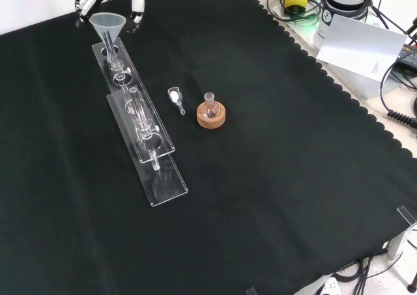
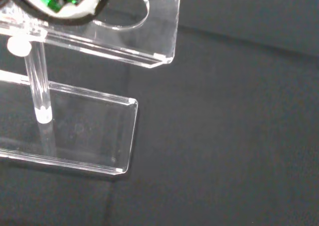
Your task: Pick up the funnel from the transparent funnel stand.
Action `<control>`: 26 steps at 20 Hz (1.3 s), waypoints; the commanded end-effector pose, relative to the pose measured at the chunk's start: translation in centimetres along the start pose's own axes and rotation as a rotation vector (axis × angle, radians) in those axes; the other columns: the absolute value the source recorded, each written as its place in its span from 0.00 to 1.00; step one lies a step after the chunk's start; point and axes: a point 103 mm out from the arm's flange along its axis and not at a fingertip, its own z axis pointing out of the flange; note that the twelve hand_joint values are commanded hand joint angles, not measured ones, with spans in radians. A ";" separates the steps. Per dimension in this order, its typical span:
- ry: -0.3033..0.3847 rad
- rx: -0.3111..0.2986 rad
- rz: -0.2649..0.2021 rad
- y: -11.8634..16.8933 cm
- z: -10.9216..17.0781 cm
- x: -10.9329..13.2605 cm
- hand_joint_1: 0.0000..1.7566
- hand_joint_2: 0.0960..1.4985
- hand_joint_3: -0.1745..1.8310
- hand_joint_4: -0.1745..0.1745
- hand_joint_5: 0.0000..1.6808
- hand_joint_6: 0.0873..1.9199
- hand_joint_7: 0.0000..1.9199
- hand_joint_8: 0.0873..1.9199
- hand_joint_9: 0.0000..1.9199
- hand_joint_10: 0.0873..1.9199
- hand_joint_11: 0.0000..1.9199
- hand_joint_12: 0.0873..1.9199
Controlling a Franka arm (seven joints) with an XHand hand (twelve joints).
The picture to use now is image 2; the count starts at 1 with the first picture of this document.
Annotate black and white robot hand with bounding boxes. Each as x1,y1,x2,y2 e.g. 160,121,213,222
0,0,115,26

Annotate clear acrylic funnel stand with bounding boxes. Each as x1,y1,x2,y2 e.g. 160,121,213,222
0,0,181,175

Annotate black bench cloth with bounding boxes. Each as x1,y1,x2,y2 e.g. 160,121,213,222
0,0,319,226

